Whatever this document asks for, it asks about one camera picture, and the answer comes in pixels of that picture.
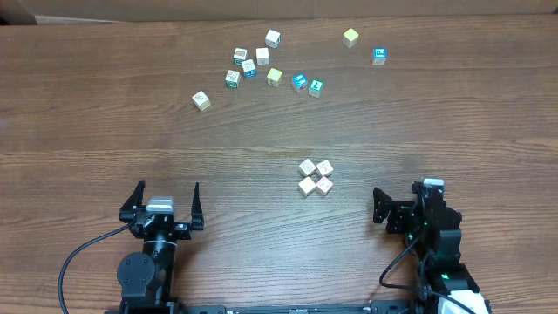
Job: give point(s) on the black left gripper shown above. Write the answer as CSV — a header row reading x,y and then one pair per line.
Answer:
x,y
161,222

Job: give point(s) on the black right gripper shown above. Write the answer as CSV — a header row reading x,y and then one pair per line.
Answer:
x,y
402,214

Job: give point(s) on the red sided wood block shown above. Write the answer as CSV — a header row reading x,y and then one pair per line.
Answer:
x,y
324,186

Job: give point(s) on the white wood block letter T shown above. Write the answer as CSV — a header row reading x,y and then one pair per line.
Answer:
x,y
324,168

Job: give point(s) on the wood block letter E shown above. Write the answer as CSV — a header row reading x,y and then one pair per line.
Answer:
x,y
307,168

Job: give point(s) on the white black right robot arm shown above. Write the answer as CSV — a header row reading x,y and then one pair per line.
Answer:
x,y
431,232

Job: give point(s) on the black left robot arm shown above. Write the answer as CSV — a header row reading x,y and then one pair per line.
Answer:
x,y
146,277

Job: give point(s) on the plain wood block yellow side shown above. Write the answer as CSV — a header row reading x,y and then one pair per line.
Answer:
x,y
201,100

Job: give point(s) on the green top wood block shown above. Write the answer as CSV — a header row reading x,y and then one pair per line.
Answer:
x,y
315,88

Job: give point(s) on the blue top wood block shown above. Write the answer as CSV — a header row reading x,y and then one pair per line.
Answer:
x,y
299,82

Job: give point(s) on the blue top block far right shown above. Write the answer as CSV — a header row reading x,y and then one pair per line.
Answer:
x,y
379,56

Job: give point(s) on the wood block green R side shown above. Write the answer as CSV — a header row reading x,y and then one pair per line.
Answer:
x,y
232,79

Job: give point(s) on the wood block blue side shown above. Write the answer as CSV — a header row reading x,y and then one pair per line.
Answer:
x,y
248,67

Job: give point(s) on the plain white wood block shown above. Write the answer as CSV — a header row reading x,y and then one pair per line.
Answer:
x,y
262,56

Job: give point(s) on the white wood block far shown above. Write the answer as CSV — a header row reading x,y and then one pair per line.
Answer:
x,y
273,39

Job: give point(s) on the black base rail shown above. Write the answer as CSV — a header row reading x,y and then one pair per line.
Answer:
x,y
374,307

